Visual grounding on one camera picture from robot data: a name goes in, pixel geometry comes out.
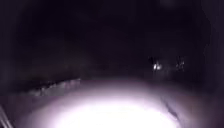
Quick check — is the pale paved path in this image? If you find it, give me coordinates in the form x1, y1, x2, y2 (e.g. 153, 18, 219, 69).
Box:
13, 77, 214, 128

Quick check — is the dark verge strip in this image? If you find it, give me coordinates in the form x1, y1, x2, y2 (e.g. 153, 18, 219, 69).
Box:
6, 77, 84, 101

